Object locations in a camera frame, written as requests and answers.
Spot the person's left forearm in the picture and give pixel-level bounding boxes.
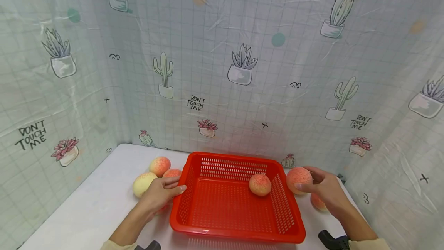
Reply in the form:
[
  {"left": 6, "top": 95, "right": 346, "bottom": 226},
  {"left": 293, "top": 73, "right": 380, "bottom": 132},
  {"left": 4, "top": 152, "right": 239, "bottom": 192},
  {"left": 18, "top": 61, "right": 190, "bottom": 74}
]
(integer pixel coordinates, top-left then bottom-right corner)
[{"left": 101, "top": 205, "right": 156, "bottom": 250}]

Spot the person's left hand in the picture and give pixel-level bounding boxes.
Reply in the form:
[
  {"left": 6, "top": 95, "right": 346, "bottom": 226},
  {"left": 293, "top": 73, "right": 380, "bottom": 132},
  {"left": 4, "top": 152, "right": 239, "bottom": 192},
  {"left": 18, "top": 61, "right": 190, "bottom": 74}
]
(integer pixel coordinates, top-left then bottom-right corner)
[{"left": 138, "top": 176, "right": 187, "bottom": 220}]

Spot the red plastic mesh basket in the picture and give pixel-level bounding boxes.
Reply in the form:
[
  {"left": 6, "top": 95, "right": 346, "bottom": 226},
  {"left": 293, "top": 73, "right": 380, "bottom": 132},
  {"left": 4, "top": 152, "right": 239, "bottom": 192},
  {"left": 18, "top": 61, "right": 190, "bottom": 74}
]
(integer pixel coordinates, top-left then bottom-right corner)
[{"left": 169, "top": 152, "right": 306, "bottom": 244}]

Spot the person's right forearm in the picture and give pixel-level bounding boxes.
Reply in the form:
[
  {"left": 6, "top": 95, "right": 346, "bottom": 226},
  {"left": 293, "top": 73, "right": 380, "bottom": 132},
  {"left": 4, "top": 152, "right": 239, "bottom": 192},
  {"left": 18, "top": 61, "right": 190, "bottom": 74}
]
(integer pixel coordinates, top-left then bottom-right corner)
[{"left": 333, "top": 200, "right": 392, "bottom": 250}]

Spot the pale yellow peach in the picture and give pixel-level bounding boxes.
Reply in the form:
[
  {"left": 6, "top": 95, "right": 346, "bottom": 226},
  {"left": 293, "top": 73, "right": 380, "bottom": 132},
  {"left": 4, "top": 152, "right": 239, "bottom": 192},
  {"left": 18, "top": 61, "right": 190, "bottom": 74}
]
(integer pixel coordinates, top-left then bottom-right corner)
[{"left": 133, "top": 172, "right": 158, "bottom": 198}]

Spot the person's right hand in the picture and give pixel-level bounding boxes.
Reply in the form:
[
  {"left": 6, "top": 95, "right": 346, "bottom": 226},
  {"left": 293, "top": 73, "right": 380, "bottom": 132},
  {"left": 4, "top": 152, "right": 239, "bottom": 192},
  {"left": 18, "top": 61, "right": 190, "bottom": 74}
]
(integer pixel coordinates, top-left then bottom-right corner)
[{"left": 294, "top": 166, "right": 348, "bottom": 215}]

